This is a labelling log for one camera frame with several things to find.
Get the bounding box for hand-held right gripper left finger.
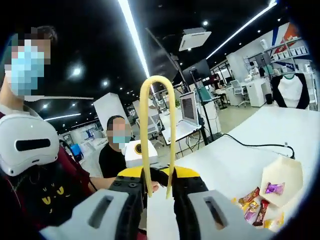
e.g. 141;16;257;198
39;167;146;240

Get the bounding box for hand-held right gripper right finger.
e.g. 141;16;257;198
172;166;273;240

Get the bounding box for yellow food tongs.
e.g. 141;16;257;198
139;74;176;200

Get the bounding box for pile of snacks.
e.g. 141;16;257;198
231;186;286;230

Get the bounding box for purple candy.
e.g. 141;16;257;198
265;181;286;195

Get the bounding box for beige hexagonal container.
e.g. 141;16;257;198
259;156;305;208

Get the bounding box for person's left hand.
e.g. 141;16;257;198
149;166;171;193

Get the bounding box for person in red shirt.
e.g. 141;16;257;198
0;109;101;226

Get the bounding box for black tripod stand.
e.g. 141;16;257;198
188;69;217;146

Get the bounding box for teal board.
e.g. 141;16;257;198
197;83;213;103

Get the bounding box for large black screen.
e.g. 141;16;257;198
181;59;212;85

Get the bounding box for straight ceiling light strip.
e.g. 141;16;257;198
117;0;152;78

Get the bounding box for white office chair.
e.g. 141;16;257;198
229;79;248;102

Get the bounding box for ceiling air conditioner unit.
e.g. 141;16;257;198
177;27;213;53

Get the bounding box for white cabinet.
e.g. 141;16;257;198
243;79;273;108

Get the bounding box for curved ceiling light strip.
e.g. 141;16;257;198
206;1;278;60

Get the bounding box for metal shelf with white bins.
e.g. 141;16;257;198
259;36;311;71

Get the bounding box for black table cable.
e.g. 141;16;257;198
221;133;296;160

